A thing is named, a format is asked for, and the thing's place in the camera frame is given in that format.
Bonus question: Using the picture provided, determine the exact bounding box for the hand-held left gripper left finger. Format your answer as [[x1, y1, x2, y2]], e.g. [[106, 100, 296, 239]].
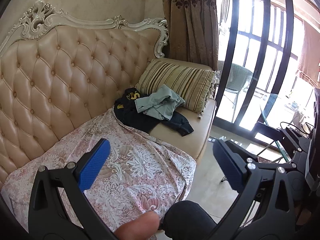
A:
[[29, 139, 110, 240]]

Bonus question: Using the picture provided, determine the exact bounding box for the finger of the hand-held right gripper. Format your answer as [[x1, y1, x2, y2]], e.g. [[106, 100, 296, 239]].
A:
[[279, 127, 312, 153]]

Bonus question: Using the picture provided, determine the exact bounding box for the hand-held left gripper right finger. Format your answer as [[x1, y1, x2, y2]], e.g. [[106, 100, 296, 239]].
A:
[[207, 140, 297, 240]]

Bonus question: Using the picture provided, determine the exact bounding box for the mint green garment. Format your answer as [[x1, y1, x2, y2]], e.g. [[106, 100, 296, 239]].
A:
[[135, 84, 186, 121]]

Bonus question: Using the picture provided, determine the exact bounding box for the person's left hand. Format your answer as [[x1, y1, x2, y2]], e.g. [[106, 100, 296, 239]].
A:
[[114, 210, 160, 240]]

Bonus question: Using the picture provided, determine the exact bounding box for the glass table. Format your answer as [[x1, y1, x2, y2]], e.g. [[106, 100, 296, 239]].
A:
[[259, 90, 315, 163]]

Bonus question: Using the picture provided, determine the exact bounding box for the pink floral blanket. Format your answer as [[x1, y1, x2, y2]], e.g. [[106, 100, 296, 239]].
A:
[[0, 107, 198, 240]]

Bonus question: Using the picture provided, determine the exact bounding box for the navy garment with yellow print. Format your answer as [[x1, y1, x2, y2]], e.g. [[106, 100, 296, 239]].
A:
[[114, 87, 194, 137]]

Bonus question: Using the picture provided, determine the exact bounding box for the person's leg in dark pants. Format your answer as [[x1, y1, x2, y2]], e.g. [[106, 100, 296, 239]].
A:
[[160, 200, 218, 240]]

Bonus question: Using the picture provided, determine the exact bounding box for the wicker chair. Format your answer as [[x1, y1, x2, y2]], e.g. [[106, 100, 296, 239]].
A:
[[217, 60, 254, 123]]

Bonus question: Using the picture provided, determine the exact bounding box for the brown patterned curtain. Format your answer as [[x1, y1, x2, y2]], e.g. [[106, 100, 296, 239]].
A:
[[162, 0, 219, 72], [297, 21, 320, 83]]

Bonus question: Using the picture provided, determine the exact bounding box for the striped beige pillow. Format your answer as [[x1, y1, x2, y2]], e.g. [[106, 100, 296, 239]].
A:
[[135, 59, 219, 119]]

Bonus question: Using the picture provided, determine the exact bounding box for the beige tufted leather sofa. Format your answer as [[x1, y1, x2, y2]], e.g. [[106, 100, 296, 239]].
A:
[[0, 0, 218, 195]]

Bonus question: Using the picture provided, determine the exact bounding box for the black framed glass door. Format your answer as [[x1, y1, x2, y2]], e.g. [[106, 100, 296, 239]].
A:
[[215, 0, 320, 140]]

